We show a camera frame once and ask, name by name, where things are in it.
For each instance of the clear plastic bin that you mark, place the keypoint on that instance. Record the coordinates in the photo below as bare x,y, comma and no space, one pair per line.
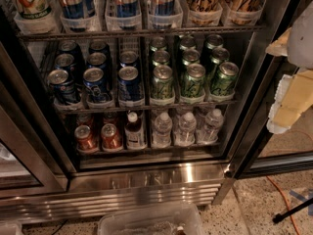
162,219

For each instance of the blue Pepsi can front middle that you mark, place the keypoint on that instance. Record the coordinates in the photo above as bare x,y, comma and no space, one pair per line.
96,85

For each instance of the brown drink bottle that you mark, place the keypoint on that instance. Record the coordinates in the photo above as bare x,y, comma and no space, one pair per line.
135,136

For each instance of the water bottle right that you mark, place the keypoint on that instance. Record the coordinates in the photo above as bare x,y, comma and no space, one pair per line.
213,122

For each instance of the green can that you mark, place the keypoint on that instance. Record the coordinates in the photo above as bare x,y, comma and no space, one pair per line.
190,56
193,81
160,57
224,80
162,82
217,57

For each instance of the blue pepsi can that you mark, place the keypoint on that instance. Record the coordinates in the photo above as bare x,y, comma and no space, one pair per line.
68,63
129,84
96,85
129,59
63,87
97,60

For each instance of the green can front right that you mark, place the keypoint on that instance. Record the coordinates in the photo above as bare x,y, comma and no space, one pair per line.
224,80

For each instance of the blue Pepsi can front left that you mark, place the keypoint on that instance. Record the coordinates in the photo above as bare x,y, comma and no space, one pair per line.
63,87

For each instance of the Red Bull can left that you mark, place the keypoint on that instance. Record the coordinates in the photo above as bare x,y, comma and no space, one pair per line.
78,9

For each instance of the blue Pepsi can front right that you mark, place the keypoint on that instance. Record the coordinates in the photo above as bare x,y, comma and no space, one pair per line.
129,84

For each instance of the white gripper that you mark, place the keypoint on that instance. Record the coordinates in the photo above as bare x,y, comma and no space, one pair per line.
301,39

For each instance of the stainless steel fridge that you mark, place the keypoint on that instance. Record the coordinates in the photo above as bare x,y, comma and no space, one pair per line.
55,182

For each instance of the black stand leg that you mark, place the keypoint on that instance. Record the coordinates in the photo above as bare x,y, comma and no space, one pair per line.
281,216

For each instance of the green can front left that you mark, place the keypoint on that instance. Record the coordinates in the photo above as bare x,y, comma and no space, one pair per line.
162,82

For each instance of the Red Bull can middle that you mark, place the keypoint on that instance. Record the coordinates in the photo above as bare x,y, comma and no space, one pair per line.
125,0

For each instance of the green can front middle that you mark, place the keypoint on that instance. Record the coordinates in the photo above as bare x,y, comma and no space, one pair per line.
193,81

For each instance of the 7up can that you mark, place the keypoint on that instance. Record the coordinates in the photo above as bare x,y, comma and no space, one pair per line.
33,9

